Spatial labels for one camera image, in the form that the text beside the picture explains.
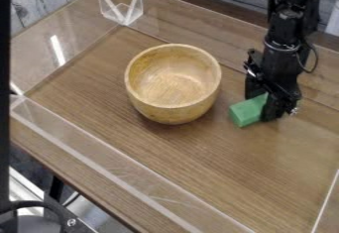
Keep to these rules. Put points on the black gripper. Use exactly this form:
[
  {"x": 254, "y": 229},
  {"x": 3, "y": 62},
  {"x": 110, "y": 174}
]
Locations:
[{"x": 273, "y": 71}]

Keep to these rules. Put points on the green rectangular block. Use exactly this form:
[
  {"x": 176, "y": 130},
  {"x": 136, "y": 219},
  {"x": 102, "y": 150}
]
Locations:
[{"x": 245, "y": 112}]

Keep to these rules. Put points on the light wooden bowl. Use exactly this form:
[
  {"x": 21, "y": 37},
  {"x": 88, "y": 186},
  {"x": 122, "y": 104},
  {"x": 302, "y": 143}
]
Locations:
[{"x": 173, "y": 83}]

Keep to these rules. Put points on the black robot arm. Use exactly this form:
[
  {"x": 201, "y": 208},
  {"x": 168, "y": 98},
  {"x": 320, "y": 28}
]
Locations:
[{"x": 293, "y": 21}]

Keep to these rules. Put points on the white object at right edge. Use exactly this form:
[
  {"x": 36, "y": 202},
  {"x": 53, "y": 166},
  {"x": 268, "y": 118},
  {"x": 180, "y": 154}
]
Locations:
[{"x": 333, "y": 25}]

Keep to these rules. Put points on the black table leg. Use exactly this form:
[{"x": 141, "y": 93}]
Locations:
[{"x": 57, "y": 189}]

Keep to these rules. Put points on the black vertical pole at left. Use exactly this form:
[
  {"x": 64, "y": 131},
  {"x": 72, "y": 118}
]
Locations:
[{"x": 5, "y": 103}]

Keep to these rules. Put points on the clear acrylic enclosure wall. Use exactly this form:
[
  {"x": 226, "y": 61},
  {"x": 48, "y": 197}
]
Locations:
[{"x": 200, "y": 178}]

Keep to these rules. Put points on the black metal bracket with screw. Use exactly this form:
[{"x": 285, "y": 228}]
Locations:
[{"x": 64, "y": 221}]

